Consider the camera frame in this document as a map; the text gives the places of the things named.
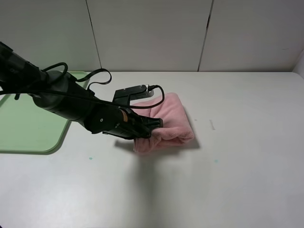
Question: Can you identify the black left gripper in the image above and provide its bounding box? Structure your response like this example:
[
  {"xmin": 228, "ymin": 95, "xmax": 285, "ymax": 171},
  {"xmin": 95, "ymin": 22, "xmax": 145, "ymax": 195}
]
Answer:
[{"xmin": 102, "ymin": 107, "xmax": 163, "ymax": 140}]

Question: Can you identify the green plastic tray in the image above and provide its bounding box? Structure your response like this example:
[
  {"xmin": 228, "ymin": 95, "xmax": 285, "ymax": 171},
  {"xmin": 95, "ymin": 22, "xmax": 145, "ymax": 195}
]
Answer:
[{"xmin": 0, "ymin": 70, "xmax": 91, "ymax": 154}]

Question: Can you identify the pink fluffy towel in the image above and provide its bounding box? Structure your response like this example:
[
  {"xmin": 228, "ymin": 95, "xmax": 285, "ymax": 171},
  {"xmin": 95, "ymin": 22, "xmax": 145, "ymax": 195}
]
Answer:
[{"xmin": 134, "ymin": 93, "xmax": 195, "ymax": 154}]

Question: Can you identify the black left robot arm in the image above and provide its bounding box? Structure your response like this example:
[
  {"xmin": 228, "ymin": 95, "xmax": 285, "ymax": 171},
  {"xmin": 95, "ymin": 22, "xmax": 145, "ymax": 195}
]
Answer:
[{"xmin": 0, "ymin": 43, "xmax": 163, "ymax": 140}]

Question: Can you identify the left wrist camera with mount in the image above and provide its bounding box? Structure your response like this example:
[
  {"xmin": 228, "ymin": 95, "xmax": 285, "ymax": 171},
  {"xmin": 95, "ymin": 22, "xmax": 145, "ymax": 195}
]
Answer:
[{"xmin": 112, "ymin": 85, "xmax": 154, "ymax": 106}]

